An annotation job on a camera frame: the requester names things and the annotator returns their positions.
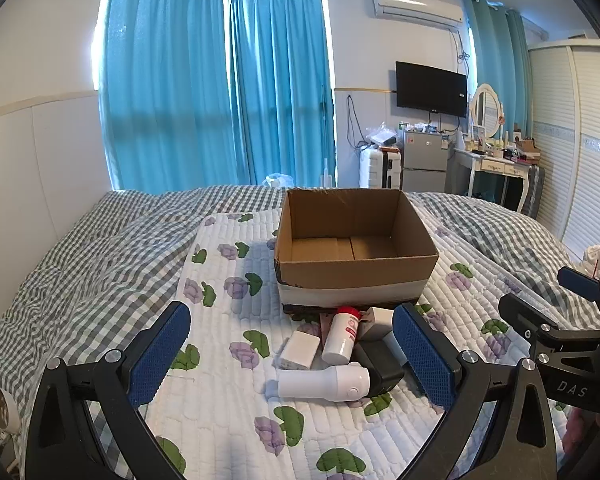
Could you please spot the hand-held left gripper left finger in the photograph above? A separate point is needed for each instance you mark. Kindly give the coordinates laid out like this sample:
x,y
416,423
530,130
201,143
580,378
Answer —
x,y
160,357

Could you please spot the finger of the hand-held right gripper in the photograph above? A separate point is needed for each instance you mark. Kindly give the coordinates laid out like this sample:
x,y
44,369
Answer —
x,y
580,282
522,317

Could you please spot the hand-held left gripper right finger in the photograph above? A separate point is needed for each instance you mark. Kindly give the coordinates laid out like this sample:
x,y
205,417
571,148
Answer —
x,y
425,360

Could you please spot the black box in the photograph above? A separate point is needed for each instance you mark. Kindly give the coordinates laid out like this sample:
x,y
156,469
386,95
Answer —
x,y
382,367

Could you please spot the white charger cube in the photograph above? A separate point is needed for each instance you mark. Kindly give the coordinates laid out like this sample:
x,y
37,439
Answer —
x,y
377,322

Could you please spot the white bottle with red cap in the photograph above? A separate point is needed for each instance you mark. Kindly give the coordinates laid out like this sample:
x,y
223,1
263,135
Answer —
x,y
341,337

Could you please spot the white handheld stick device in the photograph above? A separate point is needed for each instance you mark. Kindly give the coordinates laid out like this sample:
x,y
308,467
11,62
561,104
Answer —
x,y
325,384

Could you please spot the brown cardboard box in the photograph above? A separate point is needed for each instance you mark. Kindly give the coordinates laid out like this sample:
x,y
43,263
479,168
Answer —
x,y
355,275

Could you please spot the white rectangular box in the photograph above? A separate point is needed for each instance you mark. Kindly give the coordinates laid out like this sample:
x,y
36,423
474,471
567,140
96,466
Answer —
x,y
300,351

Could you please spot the floral quilted mat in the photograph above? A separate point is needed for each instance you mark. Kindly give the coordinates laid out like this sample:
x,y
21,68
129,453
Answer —
x,y
230,340

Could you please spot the grey suitcase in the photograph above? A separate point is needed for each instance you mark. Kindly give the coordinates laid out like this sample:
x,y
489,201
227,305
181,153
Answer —
x,y
536,190

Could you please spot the white louvred wardrobe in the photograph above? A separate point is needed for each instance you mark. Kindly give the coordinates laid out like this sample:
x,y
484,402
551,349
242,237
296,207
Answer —
x,y
580,150

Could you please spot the white dressing table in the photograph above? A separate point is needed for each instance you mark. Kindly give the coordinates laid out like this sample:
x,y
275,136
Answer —
x,y
495,165

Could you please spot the tape roll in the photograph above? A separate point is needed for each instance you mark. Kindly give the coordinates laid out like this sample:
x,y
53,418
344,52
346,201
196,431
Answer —
x,y
5,407

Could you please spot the silver small fridge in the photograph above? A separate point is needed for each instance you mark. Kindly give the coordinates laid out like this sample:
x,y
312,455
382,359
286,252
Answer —
x,y
424,160

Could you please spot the white oval mirror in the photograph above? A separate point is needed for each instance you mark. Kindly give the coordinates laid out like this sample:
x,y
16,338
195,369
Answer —
x,y
486,110

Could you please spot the white suitcase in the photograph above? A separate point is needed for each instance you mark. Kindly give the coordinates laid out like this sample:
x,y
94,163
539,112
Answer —
x,y
377,167

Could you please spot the clear plastic bag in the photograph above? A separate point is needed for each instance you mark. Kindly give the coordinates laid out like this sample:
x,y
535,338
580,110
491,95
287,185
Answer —
x,y
279,180

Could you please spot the plastic bags on suitcase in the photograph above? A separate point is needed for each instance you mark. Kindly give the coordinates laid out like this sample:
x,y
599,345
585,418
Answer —
x,y
382,134

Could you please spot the blue curtain by wardrobe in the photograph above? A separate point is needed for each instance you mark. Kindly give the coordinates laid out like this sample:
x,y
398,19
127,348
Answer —
x,y
500,60

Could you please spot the wide blue curtain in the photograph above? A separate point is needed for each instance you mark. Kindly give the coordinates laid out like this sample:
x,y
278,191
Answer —
x,y
165,85

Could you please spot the narrow blue curtain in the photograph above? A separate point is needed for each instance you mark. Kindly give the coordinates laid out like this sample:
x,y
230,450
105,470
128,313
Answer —
x,y
280,85

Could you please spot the white air conditioner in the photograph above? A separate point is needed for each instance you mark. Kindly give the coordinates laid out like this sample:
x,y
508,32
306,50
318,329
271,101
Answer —
x,y
417,7

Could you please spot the black wall television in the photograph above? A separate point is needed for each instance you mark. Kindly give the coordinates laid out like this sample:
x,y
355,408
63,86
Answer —
x,y
430,89

